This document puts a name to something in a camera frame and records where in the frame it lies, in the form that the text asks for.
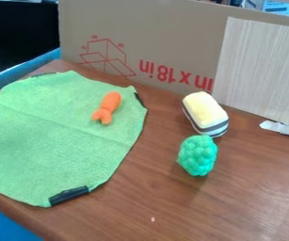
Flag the green cloth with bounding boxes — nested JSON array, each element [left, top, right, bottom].
[[0, 70, 150, 209]]

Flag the orange toy carrot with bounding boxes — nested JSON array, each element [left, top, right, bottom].
[[89, 90, 123, 126]]

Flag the yellow toy sushi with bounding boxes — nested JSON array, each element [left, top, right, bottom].
[[180, 90, 232, 139]]

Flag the green toy grapes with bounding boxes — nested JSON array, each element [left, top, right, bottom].
[[175, 134, 220, 178]]

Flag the cardboard box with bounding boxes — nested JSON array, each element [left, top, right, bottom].
[[56, 0, 289, 97]]

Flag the light wooden board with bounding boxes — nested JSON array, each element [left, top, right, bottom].
[[210, 16, 289, 129]]

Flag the white paper scrap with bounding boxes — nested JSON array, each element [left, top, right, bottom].
[[258, 120, 289, 139]]

